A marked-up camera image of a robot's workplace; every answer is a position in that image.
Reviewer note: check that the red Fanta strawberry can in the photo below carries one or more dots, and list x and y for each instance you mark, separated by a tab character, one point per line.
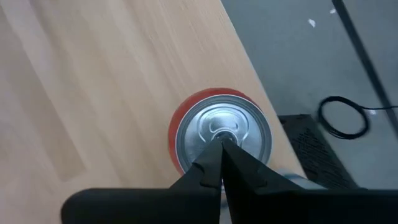
217	118

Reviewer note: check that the black computer case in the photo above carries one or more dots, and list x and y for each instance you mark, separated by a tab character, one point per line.
314	149

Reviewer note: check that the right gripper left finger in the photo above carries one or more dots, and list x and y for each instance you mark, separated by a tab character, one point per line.
199	199

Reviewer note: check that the white paper scrap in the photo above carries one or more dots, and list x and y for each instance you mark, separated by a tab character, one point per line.
332	11
311	22

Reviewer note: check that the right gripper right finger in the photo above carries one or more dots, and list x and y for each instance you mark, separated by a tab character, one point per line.
248	199

